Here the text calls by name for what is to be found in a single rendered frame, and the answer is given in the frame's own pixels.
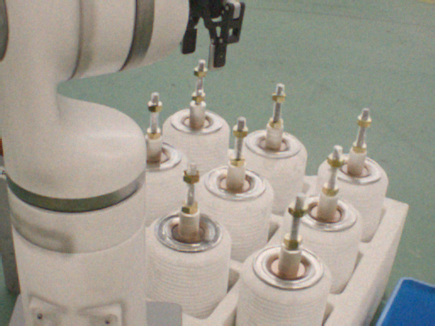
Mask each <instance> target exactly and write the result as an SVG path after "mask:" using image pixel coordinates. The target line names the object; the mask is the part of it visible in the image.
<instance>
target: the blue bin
mask: <svg viewBox="0 0 435 326"><path fill-rule="evenodd" d="M376 326H435V285H433V284H428V283H425V282H422V281H420V280H419V279H413V278H410V277H403V278H400V279H399V280H398V282H397V283H396V285H395V287H394V289H393V292H392V294H391V296H390V298H389V300H388V302H387V304H386V306H385V308H384V310H383V312H382V314H381V317H380V318H379V320H378V322H377V324H376Z"/></svg>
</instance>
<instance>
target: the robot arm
mask: <svg viewBox="0 0 435 326"><path fill-rule="evenodd" d="M245 8H246V4H245V3H244V2H243V1H242V2H236V1H235V0H0V131H1V137H2V142H3V159H4V168H5V175H6V181H7V186H8V200H9V207H10V214H11V215H10V216H11V224H12V231H13V239H14V251H15V254H16V259H17V267H18V274H19V281H20V290H21V295H22V302H23V309H24V317H25V323H26V326H147V316H146V301H147V297H146V276H145V262H146V252H145V192H146V158H147V151H146V142H145V139H144V134H143V132H142V130H141V128H140V127H139V126H138V124H137V123H136V122H135V121H134V120H133V119H132V118H130V117H128V116H127V115H124V114H123V113H121V112H119V111H118V110H115V109H112V108H110V107H107V106H105V105H102V104H93V103H89V102H85V101H81V100H77V99H73V98H66V97H64V96H62V95H59V94H57V88H58V85H59V84H60V83H61V82H63V81H70V80H76V79H82V78H88V77H90V76H100V75H106V74H112V73H115V72H119V71H125V70H133V69H137V68H140V67H143V66H144V65H150V64H153V63H155V62H157V61H160V60H162V59H164V58H165V57H166V56H168V55H169V54H170V53H172V52H173V51H174V50H175V49H176V48H177V47H178V45H179V44H181V49H180V53H183V54H187V53H193V52H194V51H195V48H196V39H197V28H196V27H195V25H197V23H198V21H199V20H200V18H202V19H203V22H204V26H205V28H206V29H208V31H209V35H210V39H211V43H212V44H210V53H209V55H208V67H207V68H208V69H209V70H211V71H215V70H221V69H222V68H223V67H224V66H225V63H226V53H227V46H228V45H230V44H235V43H238V42H239V40H240V30H241V25H242V21H243V16H244V11H245ZM220 15H221V20H220V21H212V19H216V18H218V17H219V16H220ZM217 27H219V28H221V31H220V36H218V34H217V30H216V28H217ZM232 28H233V30H232V35H230V34H229V30H230V29H232Z"/></svg>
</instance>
